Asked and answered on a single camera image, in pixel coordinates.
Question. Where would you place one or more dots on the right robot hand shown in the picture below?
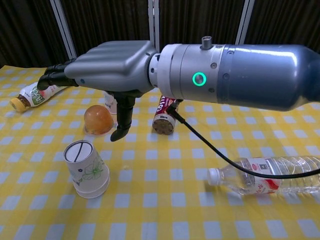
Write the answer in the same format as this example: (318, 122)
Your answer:
(112, 65)

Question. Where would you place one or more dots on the white floral paper cup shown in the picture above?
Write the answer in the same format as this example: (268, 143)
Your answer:
(110, 102)
(92, 195)

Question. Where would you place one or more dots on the paper cup with line mark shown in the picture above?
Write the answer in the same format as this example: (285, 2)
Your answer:
(85, 167)

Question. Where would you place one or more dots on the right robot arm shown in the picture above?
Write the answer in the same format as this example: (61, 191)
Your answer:
(250, 75)

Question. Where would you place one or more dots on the orange jelly cup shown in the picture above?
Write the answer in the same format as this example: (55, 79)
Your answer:
(97, 120)

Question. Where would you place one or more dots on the red Costa coffee bottle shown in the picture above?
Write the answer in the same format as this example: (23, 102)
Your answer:
(163, 125)

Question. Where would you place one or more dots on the white yogurt drink bottle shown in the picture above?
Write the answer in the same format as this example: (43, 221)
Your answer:
(27, 96)

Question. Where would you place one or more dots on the yellow white checkered tablecloth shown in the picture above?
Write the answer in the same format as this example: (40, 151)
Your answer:
(160, 212)

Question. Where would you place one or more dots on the red label water bottle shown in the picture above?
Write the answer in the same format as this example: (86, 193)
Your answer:
(262, 175)

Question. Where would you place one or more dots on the grey aluminium frame bar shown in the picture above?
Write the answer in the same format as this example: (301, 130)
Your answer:
(63, 27)
(153, 22)
(245, 22)

